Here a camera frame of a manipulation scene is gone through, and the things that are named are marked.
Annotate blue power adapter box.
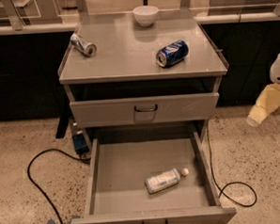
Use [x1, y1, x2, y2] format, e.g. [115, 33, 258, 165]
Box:
[71, 133, 89, 155]

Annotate open grey middle drawer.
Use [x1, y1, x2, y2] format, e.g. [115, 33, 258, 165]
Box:
[71, 133, 237, 224]

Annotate grey metal drawer cabinet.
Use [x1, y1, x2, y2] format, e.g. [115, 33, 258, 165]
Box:
[54, 7, 238, 224]

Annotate long beige back counter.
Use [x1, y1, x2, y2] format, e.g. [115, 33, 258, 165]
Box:
[0, 12, 280, 36]

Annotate black floor cable right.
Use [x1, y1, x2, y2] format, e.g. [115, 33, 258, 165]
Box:
[205, 119, 258, 210]

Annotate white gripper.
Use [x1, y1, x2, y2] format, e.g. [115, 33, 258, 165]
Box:
[247, 53, 280, 127]

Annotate blue Pepsi soda can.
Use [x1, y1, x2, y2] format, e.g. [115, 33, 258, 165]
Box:
[156, 40, 189, 68]

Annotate white ceramic bowl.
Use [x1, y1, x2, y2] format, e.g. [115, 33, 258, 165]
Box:
[132, 5, 159, 27]

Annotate dark lower wall cabinets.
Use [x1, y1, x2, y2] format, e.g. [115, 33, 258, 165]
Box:
[0, 21, 280, 121]

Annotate silver soda can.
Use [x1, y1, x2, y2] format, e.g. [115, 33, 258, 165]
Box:
[70, 33, 97, 57]

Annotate black floor cable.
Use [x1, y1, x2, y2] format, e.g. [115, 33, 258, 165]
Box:
[25, 146, 95, 224]
[205, 119, 258, 210]

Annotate black floor cable left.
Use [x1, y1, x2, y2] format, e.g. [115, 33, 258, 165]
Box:
[25, 146, 95, 224]

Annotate closed grey top drawer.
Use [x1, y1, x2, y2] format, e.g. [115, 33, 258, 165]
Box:
[70, 93, 219, 128]

